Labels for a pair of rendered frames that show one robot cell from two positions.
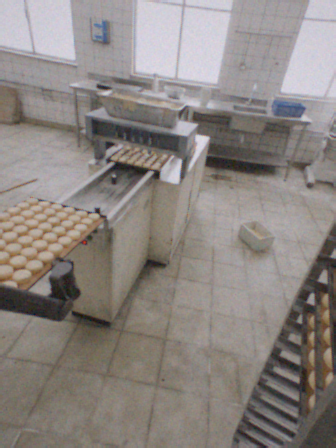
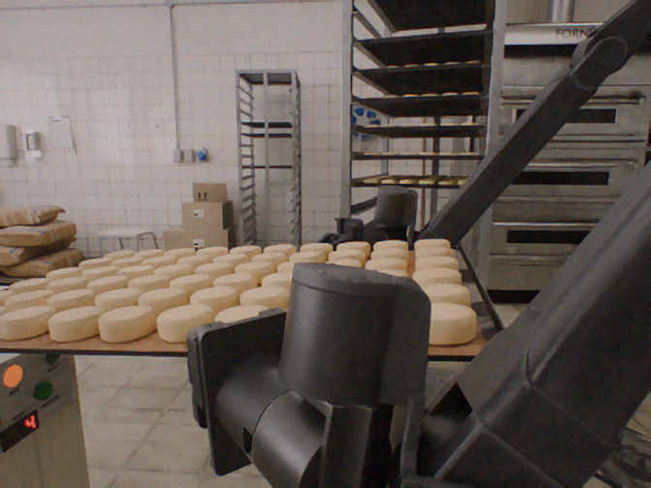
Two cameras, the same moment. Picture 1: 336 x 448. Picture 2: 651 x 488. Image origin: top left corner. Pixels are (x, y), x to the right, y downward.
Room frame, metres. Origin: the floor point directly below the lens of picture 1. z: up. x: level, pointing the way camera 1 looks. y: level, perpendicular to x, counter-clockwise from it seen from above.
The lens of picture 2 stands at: (0.78, 1.11, 1.14)
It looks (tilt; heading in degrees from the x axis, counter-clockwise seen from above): 11 degrees down; 270
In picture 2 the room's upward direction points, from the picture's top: straight up
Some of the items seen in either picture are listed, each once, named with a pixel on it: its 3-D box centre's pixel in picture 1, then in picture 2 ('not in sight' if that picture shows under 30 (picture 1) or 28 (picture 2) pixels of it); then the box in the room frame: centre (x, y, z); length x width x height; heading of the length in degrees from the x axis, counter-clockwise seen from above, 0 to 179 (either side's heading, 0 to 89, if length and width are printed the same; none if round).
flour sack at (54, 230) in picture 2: not in sight; (39, 231); (3.35, -2.99, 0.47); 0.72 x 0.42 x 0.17; 91
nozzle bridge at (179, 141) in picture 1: (142, 144); not in sight; (2.12, 0.30, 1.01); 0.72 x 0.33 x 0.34; 79
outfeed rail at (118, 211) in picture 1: (163, 161); not in sight; (2.20, 0.13, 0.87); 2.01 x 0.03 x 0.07; 169
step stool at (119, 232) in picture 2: not in sight; (132, 253); (2.61, -3.22, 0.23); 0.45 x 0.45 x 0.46; 78
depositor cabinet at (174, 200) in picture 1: (155, 190); not in sight; (2.58, 0.20, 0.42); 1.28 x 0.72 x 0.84; 169
